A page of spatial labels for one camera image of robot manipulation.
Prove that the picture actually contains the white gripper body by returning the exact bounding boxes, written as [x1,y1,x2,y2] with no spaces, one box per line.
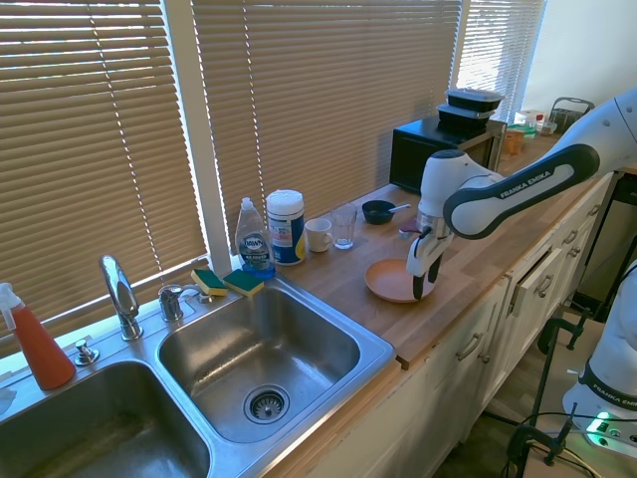
[406,226,453,281]

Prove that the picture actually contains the orange plate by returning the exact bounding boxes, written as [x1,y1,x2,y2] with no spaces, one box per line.
[364,257,438,304]

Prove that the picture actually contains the white mug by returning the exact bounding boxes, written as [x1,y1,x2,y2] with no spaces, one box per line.
[304,217,333,253]

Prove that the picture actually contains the stainless steel double sink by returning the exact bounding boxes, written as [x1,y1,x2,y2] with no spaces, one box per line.
[0,273,398,478]

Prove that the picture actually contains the chrome sink sprayer knob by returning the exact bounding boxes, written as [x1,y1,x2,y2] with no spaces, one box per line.
[74,339,101,367]

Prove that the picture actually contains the dark blue bowl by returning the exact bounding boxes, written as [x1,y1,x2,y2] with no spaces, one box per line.
[361,199,397,226]

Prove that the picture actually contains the clear drinking glass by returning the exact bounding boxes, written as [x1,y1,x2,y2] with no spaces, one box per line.
[330,202,358,250]

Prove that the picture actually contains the black microwave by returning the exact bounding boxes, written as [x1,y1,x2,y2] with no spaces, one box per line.
[388,118,508,194]

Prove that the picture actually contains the white kitchen cabinets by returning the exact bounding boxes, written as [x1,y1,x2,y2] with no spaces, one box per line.
[298,173,616,478]

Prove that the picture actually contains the black c-clamp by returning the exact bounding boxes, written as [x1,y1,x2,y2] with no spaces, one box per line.
[508,401,579,478]
[535,307,606,449]

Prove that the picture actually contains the white disinfecting wipes canister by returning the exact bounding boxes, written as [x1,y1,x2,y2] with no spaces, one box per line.
[265,188,307,267]

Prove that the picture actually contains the black plastic food container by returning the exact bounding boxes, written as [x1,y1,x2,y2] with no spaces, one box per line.
[436,103,495,132]
[445,88,504,112]

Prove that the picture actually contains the blue dish soap bottle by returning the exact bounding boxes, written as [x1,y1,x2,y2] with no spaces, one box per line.
[234,196,277,279]

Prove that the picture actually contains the yellow green sponge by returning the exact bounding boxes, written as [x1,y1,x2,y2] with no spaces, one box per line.
[222,269,266,298]
[190,268,229,298]

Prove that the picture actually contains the white container red label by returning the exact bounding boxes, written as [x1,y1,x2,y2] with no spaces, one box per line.
[515,109,546,130]

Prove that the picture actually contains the wide beige window blind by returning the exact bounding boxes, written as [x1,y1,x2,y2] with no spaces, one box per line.
[191,0,464,250]
[0,0,209,358]

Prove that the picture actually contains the black dishwasher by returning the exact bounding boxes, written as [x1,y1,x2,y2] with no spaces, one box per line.
[571,171,637,323]

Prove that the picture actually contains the narrow beige window blind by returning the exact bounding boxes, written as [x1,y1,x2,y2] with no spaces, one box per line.
[456,0,546,123]

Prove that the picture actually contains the chrome faucet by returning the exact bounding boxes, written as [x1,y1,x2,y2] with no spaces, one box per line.
[98,254,144,342]

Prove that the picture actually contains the orange spray bottle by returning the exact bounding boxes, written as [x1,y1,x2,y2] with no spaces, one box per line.
[0,282,78,391]

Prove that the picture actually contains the black wire basket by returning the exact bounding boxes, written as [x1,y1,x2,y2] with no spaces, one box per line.
[549,97,595,135]

